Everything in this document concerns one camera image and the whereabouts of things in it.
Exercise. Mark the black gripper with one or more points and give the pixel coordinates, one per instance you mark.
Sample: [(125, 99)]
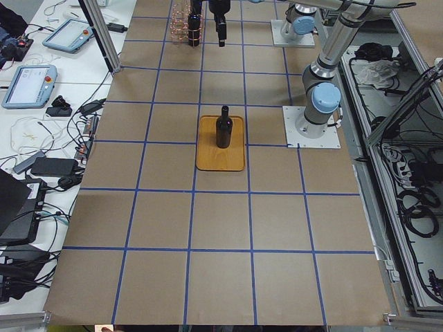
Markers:
[(219, 6)]

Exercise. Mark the dark wine bottle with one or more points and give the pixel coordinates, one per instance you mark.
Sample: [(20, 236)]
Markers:
[(224, 126), (194, 23)]

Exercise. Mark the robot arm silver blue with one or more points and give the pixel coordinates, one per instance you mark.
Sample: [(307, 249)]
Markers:
[(299, 20), (323, 97)]

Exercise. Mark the wooden tray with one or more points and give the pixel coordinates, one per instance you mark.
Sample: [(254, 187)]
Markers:
[(218, 150)]

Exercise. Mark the teach pendant far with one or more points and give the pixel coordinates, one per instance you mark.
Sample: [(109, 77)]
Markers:
[(69, 37)]

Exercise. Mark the teach pendant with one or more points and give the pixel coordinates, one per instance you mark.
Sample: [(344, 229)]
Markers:
[(31, 87), (69, 37)]

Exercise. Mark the white crumpled cloth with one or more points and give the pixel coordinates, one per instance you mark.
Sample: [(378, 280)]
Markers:
[(378, 74)]

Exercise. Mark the black small clamp device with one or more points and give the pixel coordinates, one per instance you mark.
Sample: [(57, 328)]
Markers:
[(59, 108)]

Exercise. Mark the teach pendant near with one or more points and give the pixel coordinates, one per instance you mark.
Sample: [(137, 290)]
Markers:
[(31, 87)]

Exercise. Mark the black power adapter brick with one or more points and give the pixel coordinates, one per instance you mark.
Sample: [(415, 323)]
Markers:
[(55, 167)]

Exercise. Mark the black laptop computer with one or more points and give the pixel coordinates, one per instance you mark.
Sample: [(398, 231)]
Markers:
[(21, 203)]

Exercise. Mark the black box with label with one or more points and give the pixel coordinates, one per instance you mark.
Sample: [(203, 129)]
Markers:
[(20, 266)]

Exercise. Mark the copper wire bottle basket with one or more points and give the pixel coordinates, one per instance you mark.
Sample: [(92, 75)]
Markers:
[(179, 22)]

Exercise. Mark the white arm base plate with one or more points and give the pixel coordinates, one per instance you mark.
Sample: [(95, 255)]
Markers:
[(306, 41), (302, 134)]

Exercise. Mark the aluminium frame post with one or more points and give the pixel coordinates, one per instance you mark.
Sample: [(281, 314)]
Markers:
[(97, 23)]

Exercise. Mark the black bag on frame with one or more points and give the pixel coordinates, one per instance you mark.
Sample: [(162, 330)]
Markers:
[(374, 52)]

